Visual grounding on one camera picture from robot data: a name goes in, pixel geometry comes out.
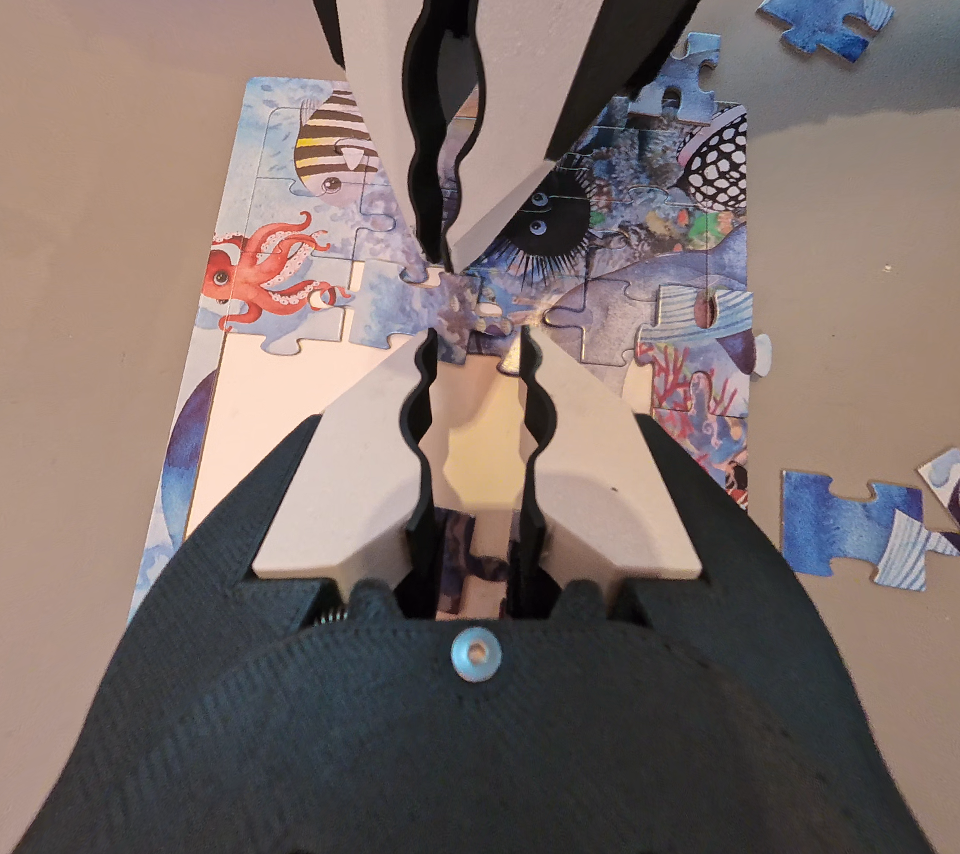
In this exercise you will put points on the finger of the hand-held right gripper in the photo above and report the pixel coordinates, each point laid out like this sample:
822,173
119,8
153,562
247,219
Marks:
540,44
367,6

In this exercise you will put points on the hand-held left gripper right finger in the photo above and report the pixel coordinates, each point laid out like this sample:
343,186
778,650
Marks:
622,494

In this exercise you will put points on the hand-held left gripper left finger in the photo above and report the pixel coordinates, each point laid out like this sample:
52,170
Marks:
330,494

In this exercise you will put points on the sea animal jigsaw puzzle tray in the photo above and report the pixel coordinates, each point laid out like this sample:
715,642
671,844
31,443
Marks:
262,404

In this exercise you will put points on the dark blue puzzle piece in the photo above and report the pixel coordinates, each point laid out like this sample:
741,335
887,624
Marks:
825,6

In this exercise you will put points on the light blue puzzle piece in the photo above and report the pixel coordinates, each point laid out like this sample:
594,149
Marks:
390,306

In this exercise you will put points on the blue white notched puzzle piece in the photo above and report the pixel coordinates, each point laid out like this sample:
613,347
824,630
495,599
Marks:
679,81

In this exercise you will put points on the pale blue striped puzzle piece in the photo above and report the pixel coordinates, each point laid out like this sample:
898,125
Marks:
675,310

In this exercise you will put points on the blue puzzle piece striped end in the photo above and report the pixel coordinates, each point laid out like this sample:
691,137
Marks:
840,524

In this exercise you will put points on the white blue striped puzzle piece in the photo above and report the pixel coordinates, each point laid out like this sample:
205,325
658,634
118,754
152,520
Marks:
949,479

